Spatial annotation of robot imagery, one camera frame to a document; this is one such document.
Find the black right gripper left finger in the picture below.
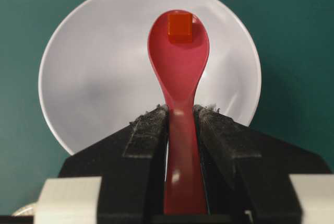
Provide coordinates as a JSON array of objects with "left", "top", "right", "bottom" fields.
[{"left": 58, "top": 105, "right": 168, "bottom": 223}]

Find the red cube block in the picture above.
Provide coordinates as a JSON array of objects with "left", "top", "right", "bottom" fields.
[{"left": 168, "top": 11, "right": 193, "bottom": 43}]

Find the silver round object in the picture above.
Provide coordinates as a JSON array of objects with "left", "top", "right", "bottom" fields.
[{"left": 12, "top": 202, "right": 37, "bottom": 217}]

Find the red plastic spoon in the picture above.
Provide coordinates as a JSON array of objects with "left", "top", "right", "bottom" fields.
[{"left": 147, "top": 10, "right": 209, "bottom": 215}]

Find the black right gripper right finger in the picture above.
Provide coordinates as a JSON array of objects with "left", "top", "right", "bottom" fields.
[{"left": 193, "top": 105, "right": 331, "bottom": 223}]

